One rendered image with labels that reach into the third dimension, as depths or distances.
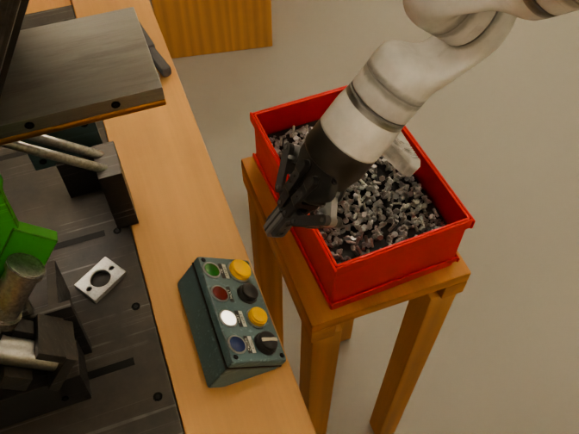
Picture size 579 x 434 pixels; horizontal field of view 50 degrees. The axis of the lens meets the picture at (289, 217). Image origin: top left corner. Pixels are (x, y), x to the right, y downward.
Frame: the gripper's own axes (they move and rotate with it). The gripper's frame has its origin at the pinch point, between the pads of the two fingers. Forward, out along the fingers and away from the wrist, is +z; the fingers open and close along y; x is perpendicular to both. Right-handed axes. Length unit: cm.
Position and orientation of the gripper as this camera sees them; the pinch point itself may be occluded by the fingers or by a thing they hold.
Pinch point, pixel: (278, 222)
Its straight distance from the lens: 72.6
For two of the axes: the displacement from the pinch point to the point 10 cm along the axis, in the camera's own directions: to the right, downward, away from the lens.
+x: 7.7, 1.1, 6.3
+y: 3.5, 7.6, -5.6
